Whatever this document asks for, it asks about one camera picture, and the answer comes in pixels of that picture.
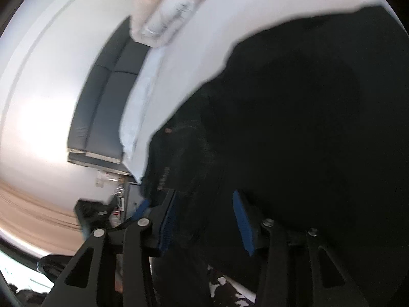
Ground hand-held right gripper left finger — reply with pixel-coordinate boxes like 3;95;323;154
41;189;178;307

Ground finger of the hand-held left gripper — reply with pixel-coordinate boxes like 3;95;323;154
110;198;151;231

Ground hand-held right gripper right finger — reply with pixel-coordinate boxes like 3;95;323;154
233;190;368;307

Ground black pants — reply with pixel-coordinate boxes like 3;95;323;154
141;3;409;307

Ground dark bedside cabinet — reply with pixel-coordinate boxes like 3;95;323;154
123;182;143;220

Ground black and white patterned cloth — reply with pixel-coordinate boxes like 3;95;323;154
207;267;256;307

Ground grey padded headboard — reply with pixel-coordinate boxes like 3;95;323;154
66;17;151;175

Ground bed with white sheet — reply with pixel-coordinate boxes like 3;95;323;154
119;0;387;184

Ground folded beige duvet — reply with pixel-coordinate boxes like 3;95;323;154
129;0;224;48

